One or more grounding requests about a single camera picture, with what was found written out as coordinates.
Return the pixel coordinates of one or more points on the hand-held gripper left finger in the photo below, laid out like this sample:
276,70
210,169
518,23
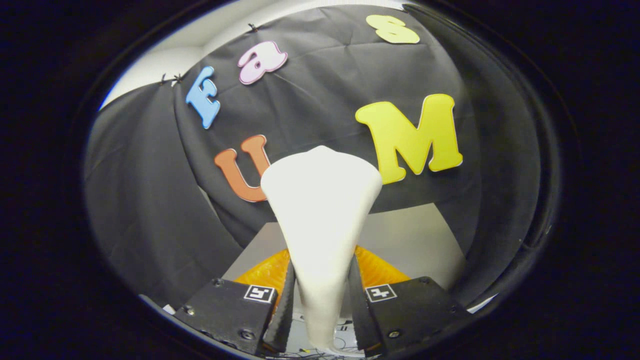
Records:
286,310

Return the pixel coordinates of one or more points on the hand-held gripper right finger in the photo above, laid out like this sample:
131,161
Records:
357,310

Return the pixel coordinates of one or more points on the white garment steamer head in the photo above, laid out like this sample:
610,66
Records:
320,225

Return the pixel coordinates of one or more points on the grey drawer cabinet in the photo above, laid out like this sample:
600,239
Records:
410,235

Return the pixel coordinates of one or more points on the black backdrop cloth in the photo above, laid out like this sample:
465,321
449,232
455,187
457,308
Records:
150,200

